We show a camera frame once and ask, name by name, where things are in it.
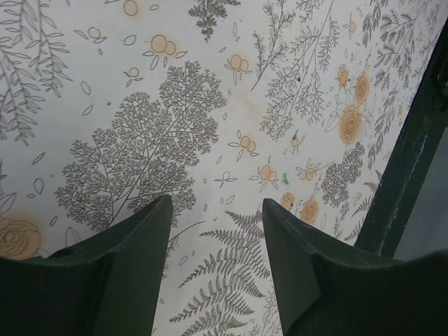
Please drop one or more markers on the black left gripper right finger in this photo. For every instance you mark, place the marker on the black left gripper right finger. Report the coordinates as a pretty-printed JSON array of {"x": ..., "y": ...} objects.
[{"x": 326, "y": 287}]

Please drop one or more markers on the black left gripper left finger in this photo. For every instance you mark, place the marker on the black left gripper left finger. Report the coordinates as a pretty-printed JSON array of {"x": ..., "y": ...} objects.
[{"x": 107, "y": 284}]

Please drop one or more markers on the floral patterned table mat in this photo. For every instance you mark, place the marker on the floral patterned table mat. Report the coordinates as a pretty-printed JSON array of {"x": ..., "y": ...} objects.
[{"x": 109, "y": 105}]

